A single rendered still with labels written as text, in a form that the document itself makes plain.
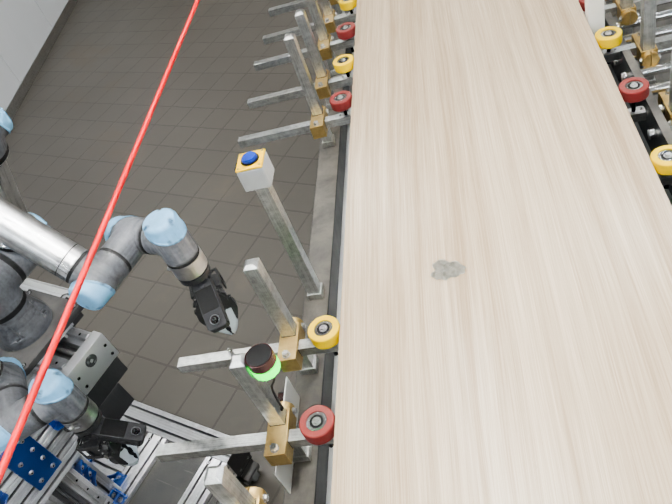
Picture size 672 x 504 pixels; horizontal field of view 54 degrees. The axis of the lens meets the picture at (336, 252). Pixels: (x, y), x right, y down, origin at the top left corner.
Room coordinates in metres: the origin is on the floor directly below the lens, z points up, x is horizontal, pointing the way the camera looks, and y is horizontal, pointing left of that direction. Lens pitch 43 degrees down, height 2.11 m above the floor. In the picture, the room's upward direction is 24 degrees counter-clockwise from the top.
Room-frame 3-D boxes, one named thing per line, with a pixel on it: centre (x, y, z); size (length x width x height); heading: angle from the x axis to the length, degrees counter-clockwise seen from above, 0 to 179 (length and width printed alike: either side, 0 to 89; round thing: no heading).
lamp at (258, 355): (0.89, 0.23, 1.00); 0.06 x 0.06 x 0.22; 71
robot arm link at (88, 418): (1.00, 0.66, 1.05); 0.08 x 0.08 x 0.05
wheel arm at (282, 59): (2.55, -0.21, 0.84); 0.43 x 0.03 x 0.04; 71
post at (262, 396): (0.91, 0.27, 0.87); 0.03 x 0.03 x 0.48; 71
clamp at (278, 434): (0.88, 0.27, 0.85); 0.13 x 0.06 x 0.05; 161
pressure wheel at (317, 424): (0.83, 0.18, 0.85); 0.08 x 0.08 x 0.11
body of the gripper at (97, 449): (1.00, 0.66, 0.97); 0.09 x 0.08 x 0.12; 71
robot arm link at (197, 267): (1.10, 0.30, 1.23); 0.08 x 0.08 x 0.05
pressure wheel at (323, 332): (1.07, 0.10, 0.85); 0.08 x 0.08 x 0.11
